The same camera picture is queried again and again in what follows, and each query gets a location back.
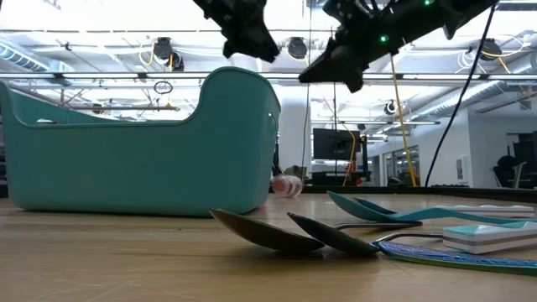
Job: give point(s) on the black office chair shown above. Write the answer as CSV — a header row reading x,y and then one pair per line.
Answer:
x,y
509,172

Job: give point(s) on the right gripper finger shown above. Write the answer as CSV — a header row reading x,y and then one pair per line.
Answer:
x,y
335,65

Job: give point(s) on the teal plastic bin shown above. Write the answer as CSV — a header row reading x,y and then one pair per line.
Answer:
x,y
147,168

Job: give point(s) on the black ceiling fixture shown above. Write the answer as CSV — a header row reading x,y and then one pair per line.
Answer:
x,y
390,107
488,48
163,48
298,48

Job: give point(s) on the white lid spice jar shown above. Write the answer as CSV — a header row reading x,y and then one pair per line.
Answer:
x,y
287,186

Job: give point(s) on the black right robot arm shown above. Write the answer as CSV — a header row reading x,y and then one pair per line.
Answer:
x,y
465,10

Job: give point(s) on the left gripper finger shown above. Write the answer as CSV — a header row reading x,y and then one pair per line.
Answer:
x,y
251,40

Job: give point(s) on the olive green bag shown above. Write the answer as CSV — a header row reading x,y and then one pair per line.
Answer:
x,y
295,174

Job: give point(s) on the dark metal spoon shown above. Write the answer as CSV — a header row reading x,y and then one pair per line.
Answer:
x,y
260,235

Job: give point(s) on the purple iridescent spoon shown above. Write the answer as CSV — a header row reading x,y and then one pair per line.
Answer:
x,y
331,237

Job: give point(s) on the black computer monitor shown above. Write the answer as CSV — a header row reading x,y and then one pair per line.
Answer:
x,y
335,144

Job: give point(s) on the black metal table frame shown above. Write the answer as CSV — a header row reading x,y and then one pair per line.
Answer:
x,y
461,191

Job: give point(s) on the teal plastic spoon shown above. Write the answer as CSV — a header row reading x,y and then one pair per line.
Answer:
x,y
356,209

